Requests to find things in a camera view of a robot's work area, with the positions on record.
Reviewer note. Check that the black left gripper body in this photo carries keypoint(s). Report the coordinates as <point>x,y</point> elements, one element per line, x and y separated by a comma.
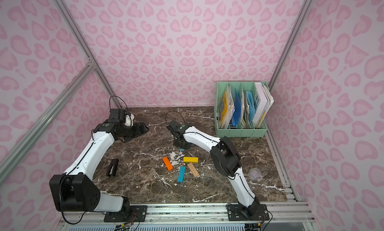
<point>134,130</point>

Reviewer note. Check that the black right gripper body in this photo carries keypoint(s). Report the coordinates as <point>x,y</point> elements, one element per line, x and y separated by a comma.
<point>179,141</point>

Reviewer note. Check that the yellow wooden block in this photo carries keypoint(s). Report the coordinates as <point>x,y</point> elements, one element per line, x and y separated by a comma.
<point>190,160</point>

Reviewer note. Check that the natural tan wooden block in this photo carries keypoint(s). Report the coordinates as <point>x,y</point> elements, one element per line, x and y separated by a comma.
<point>193,170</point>

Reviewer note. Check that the orange wooden block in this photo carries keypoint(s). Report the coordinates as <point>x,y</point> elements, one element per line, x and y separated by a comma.
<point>167,164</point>

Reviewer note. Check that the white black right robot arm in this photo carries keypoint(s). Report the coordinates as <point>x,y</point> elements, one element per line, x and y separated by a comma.
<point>226,159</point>

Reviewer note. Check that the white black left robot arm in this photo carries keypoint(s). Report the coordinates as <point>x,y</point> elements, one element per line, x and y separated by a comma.
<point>74,190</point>

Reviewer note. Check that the yellow cover book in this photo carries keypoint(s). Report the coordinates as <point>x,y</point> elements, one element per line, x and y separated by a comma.
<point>226,110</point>

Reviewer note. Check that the mint green file organizer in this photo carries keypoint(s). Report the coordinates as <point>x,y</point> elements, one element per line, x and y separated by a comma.
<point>238,131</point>

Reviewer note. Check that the beige paper stack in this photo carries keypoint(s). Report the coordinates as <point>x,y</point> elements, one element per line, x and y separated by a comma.
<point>245,119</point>

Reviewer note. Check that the light blue folder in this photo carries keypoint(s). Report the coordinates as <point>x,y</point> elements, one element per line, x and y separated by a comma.
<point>251,105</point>

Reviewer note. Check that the clear plastic cup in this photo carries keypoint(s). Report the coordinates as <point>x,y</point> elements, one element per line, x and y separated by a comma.
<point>254,174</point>

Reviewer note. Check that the white book right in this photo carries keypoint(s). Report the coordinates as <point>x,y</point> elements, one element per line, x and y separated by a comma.
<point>263,101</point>

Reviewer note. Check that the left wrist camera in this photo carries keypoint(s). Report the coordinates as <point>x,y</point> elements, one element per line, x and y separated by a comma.
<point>121,116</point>

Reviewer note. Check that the aluminium diagonal frame bar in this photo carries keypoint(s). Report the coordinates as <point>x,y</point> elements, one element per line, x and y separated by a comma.
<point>20,150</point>

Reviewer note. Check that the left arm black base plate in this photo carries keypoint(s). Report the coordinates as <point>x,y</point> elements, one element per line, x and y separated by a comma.
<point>135,213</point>

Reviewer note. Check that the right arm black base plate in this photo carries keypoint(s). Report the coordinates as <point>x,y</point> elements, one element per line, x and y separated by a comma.
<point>256,212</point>

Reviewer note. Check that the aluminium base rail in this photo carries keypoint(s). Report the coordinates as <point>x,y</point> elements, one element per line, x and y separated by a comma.
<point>280,216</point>

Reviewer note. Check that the aluminium corner frame post left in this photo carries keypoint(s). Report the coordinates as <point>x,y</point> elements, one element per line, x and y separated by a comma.
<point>84,46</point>

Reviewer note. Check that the aluminium corner frame post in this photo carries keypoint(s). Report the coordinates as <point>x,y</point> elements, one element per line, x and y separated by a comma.
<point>84,46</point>
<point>297,25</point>

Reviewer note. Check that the aluminium corner frame post right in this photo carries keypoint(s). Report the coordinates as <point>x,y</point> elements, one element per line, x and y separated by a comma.
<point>297,25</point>

